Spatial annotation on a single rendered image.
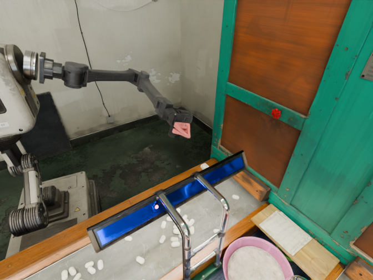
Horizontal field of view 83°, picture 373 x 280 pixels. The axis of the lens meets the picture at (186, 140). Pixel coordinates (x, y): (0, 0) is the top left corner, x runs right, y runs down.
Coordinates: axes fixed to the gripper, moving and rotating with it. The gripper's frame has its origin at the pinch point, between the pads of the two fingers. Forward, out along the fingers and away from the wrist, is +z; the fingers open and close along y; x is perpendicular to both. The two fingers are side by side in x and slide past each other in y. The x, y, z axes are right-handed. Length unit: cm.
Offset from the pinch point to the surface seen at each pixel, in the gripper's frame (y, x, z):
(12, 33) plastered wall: 16, 77, -192
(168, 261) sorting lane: 49, 2, 20
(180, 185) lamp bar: 11.2, 6.4, 14.1
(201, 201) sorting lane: 39.9, -23.2, -0.8
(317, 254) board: 27, -49, 45
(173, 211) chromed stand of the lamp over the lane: 11.9, 12.9, 23.5
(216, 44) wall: -29, -100, -143
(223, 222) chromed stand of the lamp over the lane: 15.1, -4.3, 28.7
